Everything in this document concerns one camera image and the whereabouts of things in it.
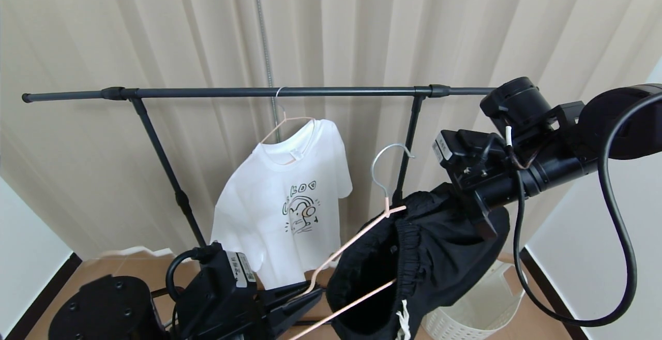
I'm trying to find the beige curtain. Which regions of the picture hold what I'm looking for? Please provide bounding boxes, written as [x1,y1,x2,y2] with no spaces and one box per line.
[0,0,662,263]

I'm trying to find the pink clothes hanger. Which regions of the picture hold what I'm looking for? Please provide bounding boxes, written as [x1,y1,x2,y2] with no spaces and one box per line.
[260,87,316,166]
[289,143,416,340]

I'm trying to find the black shorts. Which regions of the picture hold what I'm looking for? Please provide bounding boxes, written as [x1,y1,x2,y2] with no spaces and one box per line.
[327,182,510,340]

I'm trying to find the white t-shirt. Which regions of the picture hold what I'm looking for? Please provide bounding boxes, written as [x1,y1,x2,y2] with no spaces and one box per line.
[209,119,353,290]

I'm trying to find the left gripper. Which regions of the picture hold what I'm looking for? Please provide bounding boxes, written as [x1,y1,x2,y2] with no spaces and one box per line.
[176,279,325,340]

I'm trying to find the black cable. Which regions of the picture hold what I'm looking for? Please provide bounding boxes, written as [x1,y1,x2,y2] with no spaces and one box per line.
[165,249,213,302]
[504,92,662,328]

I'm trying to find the black clothes rack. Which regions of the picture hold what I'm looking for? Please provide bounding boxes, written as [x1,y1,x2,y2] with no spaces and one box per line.
[22,85,497,340]

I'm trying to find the silver curtain bead chain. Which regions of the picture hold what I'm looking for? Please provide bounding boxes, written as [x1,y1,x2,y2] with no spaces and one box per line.
[252,0,281,144]

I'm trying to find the white laundry basket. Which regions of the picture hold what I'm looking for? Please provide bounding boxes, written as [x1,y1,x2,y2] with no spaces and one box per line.
[422,260,529,340]

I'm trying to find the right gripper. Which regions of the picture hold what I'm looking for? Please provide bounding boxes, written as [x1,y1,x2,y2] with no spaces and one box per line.
[455,143,603,241]

